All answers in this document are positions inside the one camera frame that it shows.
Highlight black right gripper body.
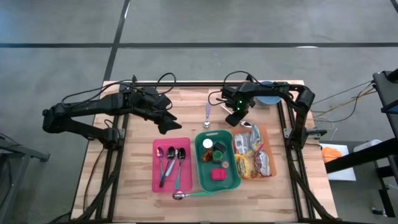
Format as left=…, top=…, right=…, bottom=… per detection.
left=222, top=88, right=255, bottom=113

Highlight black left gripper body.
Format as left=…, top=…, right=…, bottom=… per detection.
left=141, top=104, right=177, bottom=124

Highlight pink translucent plastic bin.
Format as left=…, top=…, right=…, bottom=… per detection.
left=151, top=137, right=193, bottom=194

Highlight teal plastic bin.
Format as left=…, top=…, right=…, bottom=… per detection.
left=194, top=129, right=243, bottom=193

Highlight red ramen noodle pack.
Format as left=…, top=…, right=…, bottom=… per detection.
left=254, top=151, right=272, bottom=178

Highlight orange translucent plastic bin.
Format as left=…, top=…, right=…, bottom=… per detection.
left=230, top=124, right=279, bottom=181

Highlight teal-handled metal spoon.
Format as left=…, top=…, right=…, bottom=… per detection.
left=172, top=190, right=215, bottom=201

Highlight red spice box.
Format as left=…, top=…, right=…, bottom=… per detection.
left=210, top=168, right=228, bottom=182

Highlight blue bowl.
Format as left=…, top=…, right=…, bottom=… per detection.
left=255, top=80, right=284, bottom=106

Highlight red blue snack packet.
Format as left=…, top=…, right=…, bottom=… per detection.
left=249, top=124, right=265, bottom=152

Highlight brown snack packet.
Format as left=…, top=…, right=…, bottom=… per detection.
left=201, top=149, right=214, bottom=164

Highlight yellow ramen noodle pack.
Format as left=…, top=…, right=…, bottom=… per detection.
left=234, top=152, right=257, bottom=180

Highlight orange cloth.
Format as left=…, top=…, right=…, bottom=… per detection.
left=321, top=146, right=343, bottom=164

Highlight white paper sheet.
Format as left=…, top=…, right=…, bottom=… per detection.
left=319, top=142, right=357, bottom=182

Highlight black metal stand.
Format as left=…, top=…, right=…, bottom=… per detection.
left=325, top=136, right=398, bottom=218

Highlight white plastic tub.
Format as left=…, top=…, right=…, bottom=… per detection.
left=353, top=139, right=382, bottom=153

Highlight grey metal stand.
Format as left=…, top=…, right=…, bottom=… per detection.
left=0, top=134, right=51, bottom=220

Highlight black desk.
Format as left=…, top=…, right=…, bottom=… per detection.
left=372, top=67, right=398, bottom=139

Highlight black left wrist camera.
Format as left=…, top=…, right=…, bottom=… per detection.
left=154, top=94, right=174, bottom=110

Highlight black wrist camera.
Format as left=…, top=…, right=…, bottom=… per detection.
left=224, top=110, right=250, bottom=128
left=154, top=94, right=174, bottom=110

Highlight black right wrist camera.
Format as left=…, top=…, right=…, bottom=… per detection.
left=224, top=110, right=250, bottom=128

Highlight dark-handled utensil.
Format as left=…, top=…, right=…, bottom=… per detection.
left=159, top=146, right=176, bottom=189

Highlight black aluminium table frame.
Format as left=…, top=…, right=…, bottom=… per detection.
left=74, top=74, right=340, bottom=223

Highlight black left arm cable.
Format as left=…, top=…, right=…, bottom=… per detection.
left=61, top=79, right=138, bottom=107

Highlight thin brown cable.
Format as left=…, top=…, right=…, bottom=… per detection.
left=83, top=147, right=105, bottom=213

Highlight yellow black floor cables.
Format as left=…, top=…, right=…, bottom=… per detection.
left=310, top=80, right=374, bottom=125

